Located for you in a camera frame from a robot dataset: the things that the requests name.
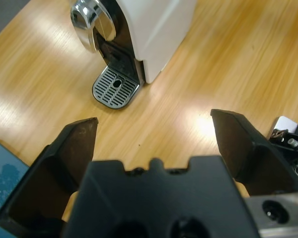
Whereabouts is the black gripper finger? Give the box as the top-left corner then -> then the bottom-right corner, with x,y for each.
210,109 -> 298,197
0,117 -> 99,238

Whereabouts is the metal drip tray grate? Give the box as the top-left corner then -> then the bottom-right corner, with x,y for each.
91,66 -> 141,110

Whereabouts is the teal plastic tray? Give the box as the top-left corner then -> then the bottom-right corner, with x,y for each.
0,138 -> 30,238

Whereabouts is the white mount block dark post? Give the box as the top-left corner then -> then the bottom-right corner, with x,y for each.
268,116 -> 298,184

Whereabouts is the white capsule coffee machine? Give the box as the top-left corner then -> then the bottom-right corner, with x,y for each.
70,0 -> 198,85

